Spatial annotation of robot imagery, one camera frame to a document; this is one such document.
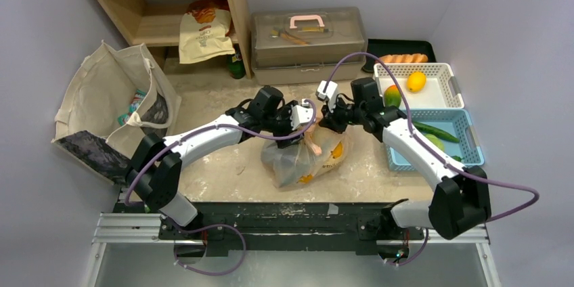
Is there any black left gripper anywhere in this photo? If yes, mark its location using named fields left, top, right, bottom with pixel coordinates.
left=261, top=102, right=303, bottom=147

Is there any translucent banana print plastic bag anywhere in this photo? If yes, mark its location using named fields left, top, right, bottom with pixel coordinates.
left=261, top=124, right=353, bottom=190

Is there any beige canvas tote bag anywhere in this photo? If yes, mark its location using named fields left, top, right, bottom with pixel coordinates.
left=51, top=43, right=181, bottom=184

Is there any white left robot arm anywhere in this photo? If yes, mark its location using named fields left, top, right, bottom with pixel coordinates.
left=125, top=86, right=317, bottom=239

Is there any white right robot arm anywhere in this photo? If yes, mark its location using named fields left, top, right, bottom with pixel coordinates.
left=316, top=78, right=491, bottom=240

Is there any red green mango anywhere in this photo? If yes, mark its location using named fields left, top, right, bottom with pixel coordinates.
left=383, top=85, right=402, bottom=108

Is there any black tray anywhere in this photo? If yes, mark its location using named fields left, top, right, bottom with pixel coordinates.
left=367, top=39, right=437, bottom=62

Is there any green glass bottle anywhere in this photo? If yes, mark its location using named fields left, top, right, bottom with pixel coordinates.
left=226, top=44, right=246, bottom=79

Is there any yellow mango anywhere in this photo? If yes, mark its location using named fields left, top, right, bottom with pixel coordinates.
left=406, top=72, right=427, bottom=93

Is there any green cucumber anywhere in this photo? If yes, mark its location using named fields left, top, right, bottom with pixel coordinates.
left=412, top=122, right=460, bottom=143

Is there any grey plastic toolbox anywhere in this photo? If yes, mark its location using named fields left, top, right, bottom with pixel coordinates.
left=250, top=7, right=368, bottom=85

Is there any bread loaf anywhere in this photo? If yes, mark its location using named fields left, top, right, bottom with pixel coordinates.
left=380, top=53, right=428, bottom=64

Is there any round green cabbage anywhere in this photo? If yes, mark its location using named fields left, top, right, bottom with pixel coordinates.
left=424, top=133, right=445, bottom=152

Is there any white plastic basket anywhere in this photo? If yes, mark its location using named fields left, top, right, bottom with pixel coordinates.
left=387, top=63, right=464, bottom=109

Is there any blue plastic basket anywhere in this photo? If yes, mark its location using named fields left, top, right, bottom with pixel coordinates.
left=411, top=108, right=485, bottom=167

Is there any bread paper bag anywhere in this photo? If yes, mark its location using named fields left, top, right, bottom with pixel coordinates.
left=178, top=0, right=235, bottom=64

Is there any snack packet in tote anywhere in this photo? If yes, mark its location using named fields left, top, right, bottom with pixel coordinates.
left=117, top=89, right=147, bottom=126

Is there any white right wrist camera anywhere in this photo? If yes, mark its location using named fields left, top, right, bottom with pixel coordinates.
left=315, top=81, right=339, bottom=113

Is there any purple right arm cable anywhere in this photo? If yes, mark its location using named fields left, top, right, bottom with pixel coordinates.
left=324, top=51, right=540, bottom=224

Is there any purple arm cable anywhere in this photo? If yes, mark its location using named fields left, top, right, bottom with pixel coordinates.
left=123, top=98, right=317, bottom=207
left=324, top=51, right=540, bottom=224

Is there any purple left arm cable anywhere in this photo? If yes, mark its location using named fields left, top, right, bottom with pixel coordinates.
left=123, top=98, right=317, bottom=207

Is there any black mounting rail base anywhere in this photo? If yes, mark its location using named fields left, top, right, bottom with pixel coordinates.
left=114, top=202, right=424, bottom=259

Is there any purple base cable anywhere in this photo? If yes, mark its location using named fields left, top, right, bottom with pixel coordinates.
left=173, top=219, right=248, bottom=276

